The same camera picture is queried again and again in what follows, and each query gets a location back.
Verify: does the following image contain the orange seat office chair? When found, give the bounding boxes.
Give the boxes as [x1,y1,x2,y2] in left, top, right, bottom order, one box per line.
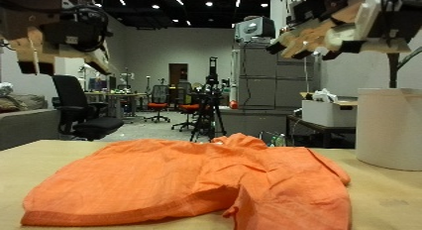
[143,84,171,124]
[170,81,202,132]

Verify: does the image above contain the brown door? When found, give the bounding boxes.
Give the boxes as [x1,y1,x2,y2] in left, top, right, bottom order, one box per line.
[167,62,190,87]

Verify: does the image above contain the dark side table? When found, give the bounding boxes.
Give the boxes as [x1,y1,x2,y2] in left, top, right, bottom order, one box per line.
[286,114,356,149]

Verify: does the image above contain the tall grey filing cabinet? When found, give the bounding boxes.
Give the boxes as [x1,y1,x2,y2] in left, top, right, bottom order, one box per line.
[230,41,322,110]

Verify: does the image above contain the white plastic bag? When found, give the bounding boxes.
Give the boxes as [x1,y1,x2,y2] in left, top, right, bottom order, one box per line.
[311,87,339,104]

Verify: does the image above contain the black office chair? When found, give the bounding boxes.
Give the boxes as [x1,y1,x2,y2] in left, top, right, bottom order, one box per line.
[52,74,125,142]

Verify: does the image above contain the wooden desk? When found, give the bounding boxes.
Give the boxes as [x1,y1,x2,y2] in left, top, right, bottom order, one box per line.
[82,91,149,120]

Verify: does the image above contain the black camera tripod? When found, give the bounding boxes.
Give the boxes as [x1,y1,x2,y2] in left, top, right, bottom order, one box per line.
[189,57,227,144]

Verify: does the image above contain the white cylindrical plant pot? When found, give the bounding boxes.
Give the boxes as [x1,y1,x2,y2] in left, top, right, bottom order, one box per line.
[354,87,422,173]

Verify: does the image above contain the white storage box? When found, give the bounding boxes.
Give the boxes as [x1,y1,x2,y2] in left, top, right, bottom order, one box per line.
[301,98,358,128]

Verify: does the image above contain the low grey cabinet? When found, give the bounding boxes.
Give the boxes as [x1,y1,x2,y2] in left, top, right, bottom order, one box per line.
[217,105,294,139]

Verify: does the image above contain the green leafy plant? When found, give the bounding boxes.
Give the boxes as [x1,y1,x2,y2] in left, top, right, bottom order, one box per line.
[386,46,422,89]

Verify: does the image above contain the orange shirt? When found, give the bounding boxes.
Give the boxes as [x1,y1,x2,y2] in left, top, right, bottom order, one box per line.
[20,133,352,230]

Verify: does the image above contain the green bottles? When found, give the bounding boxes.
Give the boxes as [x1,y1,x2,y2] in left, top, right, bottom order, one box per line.
[267,133,287,148]

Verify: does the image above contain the grey sofa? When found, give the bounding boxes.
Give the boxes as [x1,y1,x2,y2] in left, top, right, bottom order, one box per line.
[0,108,62,152]

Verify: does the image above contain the grey box device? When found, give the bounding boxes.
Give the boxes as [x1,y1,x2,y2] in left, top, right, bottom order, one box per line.
[233,15,277,44]

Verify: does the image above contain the silver foil bundle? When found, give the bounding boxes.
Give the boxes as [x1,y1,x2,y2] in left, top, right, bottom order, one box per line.
[0,81,16,98]

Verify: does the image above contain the brown cushion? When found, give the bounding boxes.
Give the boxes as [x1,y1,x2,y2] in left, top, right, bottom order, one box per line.
[0,93,49,114]

